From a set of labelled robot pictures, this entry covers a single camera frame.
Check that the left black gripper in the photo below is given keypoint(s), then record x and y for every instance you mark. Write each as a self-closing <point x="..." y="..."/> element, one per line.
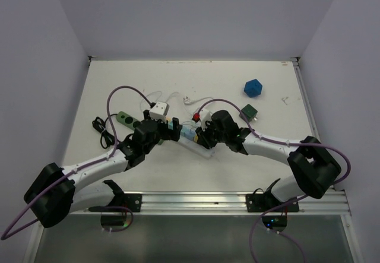
<point x="169" y="133"/>

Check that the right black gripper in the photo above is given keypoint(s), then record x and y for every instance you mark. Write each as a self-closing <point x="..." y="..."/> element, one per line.
<point x="203" y="138"/>

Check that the white power strip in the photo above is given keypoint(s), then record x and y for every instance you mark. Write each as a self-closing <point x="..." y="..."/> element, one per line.
<point x="191" y="145"/>

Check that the dark green plug adapter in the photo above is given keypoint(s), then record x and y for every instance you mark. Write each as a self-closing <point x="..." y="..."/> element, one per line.
<point x="248" y="113"/>

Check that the blue plug adapter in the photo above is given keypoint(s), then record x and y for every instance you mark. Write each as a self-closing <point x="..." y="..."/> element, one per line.
<point x="253" y="88"/>

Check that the green power strip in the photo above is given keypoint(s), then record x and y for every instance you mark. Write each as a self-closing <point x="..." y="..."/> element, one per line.
<point x="127" y="120"/>

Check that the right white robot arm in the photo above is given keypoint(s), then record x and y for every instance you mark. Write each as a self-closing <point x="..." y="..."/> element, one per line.
<point x="244" y="141"/>

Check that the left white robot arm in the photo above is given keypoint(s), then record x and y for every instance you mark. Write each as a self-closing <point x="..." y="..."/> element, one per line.
<point x="51" y="195"/>

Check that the teal plug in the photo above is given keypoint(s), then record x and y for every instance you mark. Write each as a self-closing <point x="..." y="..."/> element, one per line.
<point x="170" y="124"/>

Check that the light blue plug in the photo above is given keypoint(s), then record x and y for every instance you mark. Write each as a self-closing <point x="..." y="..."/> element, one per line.
<point x="185" y="132"/>

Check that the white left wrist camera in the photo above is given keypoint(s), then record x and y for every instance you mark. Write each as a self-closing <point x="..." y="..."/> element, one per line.
<point x="159" y="111"/>

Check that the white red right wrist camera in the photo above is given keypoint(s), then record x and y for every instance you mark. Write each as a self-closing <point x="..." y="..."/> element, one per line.
<point x="203" y="116"/>

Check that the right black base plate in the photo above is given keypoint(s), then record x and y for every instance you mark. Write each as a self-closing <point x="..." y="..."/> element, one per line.
<point x="259" y="201"/>

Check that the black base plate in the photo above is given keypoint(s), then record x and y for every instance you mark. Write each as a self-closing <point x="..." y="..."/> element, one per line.
<point x="120" y="203"/>
<point x="259" y="201"/>

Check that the aluminium front rail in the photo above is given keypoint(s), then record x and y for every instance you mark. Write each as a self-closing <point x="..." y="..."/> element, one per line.
<point x="211" y="203"/>

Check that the aluminium rail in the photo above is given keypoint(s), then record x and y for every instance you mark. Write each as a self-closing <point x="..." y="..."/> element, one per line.
<point x="305" y="96"/>
<point x="211" y="203"/>

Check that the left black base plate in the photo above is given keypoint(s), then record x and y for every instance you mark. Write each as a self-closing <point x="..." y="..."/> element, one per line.
<point x="120" y="203"/>

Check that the aluminium right side rail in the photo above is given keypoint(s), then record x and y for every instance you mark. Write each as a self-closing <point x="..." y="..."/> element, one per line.
<point x="305" y="96"/>

